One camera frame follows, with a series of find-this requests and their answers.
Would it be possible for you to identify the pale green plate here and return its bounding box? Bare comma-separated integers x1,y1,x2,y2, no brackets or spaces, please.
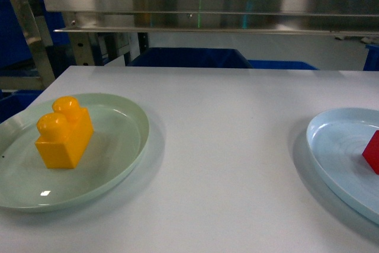
1,94,150,212

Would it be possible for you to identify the blue bin upper left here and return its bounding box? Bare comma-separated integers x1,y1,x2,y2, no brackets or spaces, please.
1,0,32,68

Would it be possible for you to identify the red toy block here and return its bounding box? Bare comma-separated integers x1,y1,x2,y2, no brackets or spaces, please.
362,130,379,175

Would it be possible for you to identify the stainless steel shelf panel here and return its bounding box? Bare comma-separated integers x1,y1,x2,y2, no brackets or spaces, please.
44,0,378,36

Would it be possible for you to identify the blue bin behind table right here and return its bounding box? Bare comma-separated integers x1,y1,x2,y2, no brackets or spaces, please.
248,60,317,70

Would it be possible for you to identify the steel rack upright post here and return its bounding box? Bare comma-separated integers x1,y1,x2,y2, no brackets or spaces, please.
1,0,55,90

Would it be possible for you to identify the blue bin lower left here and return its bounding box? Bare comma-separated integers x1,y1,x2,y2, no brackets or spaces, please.
1,90,42,123

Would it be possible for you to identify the yellow toy building block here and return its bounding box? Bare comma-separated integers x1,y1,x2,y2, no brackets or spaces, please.
35,96,94,169

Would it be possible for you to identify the blue bin far right edge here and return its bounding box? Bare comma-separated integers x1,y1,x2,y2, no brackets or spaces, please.
363,44,379,71

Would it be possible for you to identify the blue bin behind table centre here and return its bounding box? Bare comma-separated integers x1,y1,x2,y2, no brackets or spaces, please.
130,47,253,69

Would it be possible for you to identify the pale blue plate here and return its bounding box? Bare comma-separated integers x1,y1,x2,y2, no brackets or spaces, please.
306,108,378,223

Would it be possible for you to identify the blue bin behind table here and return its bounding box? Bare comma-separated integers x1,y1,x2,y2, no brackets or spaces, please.
248,60,317,70
130,47,253,69

